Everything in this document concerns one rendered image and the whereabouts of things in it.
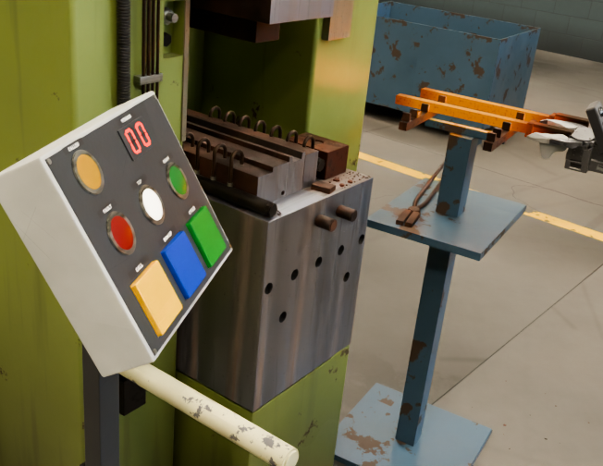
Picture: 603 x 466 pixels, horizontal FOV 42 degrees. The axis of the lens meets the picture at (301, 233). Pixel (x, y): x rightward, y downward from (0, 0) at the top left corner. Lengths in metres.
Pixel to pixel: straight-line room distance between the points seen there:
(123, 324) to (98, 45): 0.55
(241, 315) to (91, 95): 0.55
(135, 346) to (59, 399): 0.71
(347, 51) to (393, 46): 3.57
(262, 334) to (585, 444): 1.35
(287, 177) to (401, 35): 3.93
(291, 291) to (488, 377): 1.33
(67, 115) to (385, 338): 1.83
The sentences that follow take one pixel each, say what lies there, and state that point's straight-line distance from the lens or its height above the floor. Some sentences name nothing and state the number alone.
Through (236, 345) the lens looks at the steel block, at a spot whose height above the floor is 0.61.
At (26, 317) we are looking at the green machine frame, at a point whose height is 0.67.
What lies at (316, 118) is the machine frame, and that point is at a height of 0.99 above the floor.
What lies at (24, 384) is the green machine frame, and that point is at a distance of 1.76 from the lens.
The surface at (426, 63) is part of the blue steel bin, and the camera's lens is 5.39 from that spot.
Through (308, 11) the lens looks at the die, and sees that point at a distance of 1.52.
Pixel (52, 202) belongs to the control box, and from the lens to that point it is 0.93.
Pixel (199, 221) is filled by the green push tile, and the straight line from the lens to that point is 1.16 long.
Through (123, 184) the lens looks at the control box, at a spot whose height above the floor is 1.13.
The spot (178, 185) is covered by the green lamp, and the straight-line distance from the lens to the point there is 1.15.
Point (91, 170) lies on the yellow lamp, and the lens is 0.98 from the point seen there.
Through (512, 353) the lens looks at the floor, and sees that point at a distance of 3.00.
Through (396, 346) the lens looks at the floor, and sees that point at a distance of 2.88.
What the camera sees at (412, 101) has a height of 1.03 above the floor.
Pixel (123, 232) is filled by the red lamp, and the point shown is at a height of 1.09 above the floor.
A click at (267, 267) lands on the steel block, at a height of 0.81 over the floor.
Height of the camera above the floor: 1.51
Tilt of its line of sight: 24 degrees down
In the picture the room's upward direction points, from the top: 6 degrees clockwise
